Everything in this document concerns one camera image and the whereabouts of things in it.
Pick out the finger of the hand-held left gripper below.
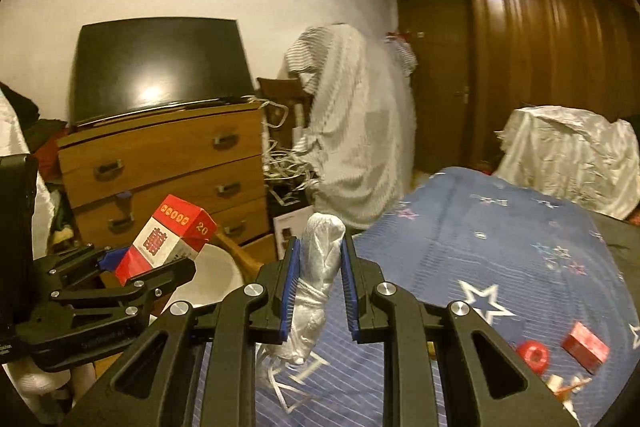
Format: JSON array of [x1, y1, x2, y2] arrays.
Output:
[[50, 257, 197, 316], [34, 243, 135, 292]]

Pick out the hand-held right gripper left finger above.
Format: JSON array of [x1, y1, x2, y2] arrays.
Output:
[[60, 234, 303, 427]]

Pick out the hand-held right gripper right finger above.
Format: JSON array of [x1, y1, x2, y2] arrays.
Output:
[[340, 231, 583, 427]]

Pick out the red white cigarette pack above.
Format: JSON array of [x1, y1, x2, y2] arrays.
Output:
[[114, 194, 218, 288]]

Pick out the white plastic bag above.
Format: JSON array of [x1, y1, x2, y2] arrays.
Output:
[[257, 213, 347, 365]]

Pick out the white cardboard box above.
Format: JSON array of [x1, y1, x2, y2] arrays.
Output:
[[270, 187, 316, 258]]

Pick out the dark cloth pile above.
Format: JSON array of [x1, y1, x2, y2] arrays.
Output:
[[0, 82, 68, 188]]

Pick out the wooden chest of drawers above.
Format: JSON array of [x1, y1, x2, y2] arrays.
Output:
[[56, 102, 278, 268]]

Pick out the blue star-print blanket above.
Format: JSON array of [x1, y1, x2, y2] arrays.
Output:
[[192, 166, 640, 427]]

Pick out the white crumpled cloth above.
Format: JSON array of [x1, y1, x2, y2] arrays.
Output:
[[0, 357, 96, 413]]

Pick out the striped grey white cloth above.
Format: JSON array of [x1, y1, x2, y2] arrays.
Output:
[[277, 24, 418, 230]]

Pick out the red apple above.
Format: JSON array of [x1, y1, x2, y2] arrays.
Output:
[[515, 339, 550, 375]]

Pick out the black flat monitor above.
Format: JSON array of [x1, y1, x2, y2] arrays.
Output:
[[67, 18, 257, 128]]

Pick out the dark wooden chair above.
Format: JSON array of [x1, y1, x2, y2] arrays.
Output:
[[256, 77, 308, 142]]

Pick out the dark wooden door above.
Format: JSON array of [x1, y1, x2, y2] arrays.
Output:
[[396, 0, 473, 175]]

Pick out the small printed snack wrapper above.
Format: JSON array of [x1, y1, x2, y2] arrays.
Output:
[[547, 374, 593, 402]]

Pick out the red cardboard box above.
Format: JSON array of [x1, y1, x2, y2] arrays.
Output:
[[561, 321, 611, 368]]

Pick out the white satin cloth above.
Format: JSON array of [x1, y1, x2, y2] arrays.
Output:
[[492, 105, 640, 220]]

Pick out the black bed sheet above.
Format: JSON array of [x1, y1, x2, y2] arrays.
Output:
[[590, 212, 640, 308]]

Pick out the brown wooden wardrobe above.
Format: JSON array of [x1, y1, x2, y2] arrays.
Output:
[[464, 0, 640, 168]]

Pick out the tangle of white cables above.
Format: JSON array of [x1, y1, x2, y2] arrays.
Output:
[[245, 94, 321, 192]]

